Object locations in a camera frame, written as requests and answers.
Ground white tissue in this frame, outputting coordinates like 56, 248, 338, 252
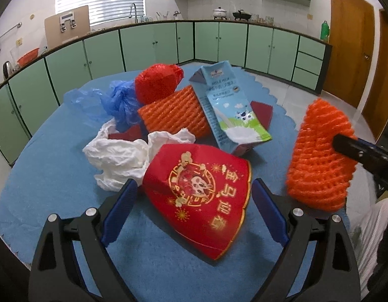
83, 119, 196, 192

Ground orange foam fruit net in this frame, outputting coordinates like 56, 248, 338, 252
286, 98, 356, 212

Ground red paper cup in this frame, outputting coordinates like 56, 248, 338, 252
142, 144, 252, 260

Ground dark red scouring pad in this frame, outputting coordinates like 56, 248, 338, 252
109, 124, 142, 141
251, 101, 273, 130

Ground blue milk carton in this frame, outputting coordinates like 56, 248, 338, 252
189, 61, 272, 156

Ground blue plastic bag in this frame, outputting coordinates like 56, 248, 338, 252
63, 80, 143, 132

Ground red plastic bag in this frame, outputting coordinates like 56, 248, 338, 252
134, 63, 184, 105

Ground green lower kitchen cabinets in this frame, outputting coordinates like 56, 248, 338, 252
0, 20, 332, 164

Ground chrome kitchen faucet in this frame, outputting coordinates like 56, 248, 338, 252
129, 3, 138, 24

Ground brown wooden door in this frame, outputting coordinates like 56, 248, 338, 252
362, 10, 388, 140
323, 0, 375, 108

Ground green thermos bottle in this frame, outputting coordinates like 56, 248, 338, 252
320, 20, 330, 42

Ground red plastic basin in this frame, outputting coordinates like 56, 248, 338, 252
17, 48, 39, 67

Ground steel electric kettle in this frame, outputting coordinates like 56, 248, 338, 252
3, 61, 14, 80

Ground cardboard water purifier box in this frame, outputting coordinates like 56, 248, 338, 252
44, 6, 91, 50

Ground black wok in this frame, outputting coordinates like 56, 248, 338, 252
232, 10, 251, 21

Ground white cooking pot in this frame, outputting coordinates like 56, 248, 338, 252
212, 7, 227, 20

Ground wall towel bar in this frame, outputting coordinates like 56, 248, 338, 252
0, 22, 22, 39

